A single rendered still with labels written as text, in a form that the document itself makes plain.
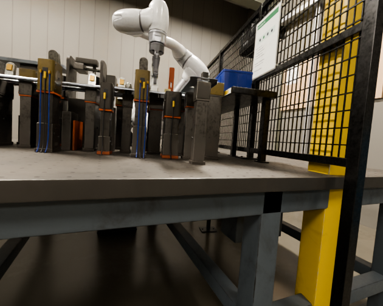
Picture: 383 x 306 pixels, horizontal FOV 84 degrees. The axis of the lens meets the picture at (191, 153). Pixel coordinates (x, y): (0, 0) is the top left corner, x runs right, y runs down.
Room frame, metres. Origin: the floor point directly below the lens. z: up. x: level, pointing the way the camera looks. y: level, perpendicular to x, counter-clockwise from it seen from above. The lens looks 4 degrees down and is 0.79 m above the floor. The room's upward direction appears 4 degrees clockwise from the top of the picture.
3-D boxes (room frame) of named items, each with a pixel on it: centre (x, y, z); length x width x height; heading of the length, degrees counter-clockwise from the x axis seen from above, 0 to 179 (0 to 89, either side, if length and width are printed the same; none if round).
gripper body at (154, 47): (1.10, 0.21, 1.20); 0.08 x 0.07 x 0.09; 13
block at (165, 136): (0.92, 0.10, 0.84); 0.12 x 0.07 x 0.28; 13
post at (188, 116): (0.94, 0.02, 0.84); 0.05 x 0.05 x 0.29; 13
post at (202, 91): (0.76, -0.02, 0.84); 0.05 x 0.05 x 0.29; 13
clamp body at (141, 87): (0.87, 0.22, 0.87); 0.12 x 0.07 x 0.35; 13
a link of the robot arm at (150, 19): (1.10, 0.23, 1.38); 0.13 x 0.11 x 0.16; 82
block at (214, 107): (1.03, -0.08, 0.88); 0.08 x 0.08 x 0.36; 13
